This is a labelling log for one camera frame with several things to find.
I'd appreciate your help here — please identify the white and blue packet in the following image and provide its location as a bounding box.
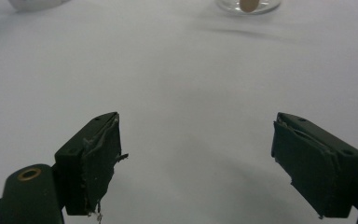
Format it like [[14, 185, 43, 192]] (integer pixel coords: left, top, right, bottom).
[[7, 0, 72, 13]]

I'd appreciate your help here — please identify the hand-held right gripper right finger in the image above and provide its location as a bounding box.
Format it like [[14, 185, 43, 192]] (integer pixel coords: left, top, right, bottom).
[[270, 111, 358, 219]]

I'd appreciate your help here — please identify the small tan oval object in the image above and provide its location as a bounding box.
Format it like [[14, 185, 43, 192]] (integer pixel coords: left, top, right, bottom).
[[239, 0, 260, 14]]

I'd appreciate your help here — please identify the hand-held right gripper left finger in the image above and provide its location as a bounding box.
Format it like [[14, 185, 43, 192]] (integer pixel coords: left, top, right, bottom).
[[54, 111, 130, 218]]

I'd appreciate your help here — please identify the clear glass dish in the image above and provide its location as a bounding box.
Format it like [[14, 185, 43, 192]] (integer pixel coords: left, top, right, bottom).
[[213, 0, 282, 16]]

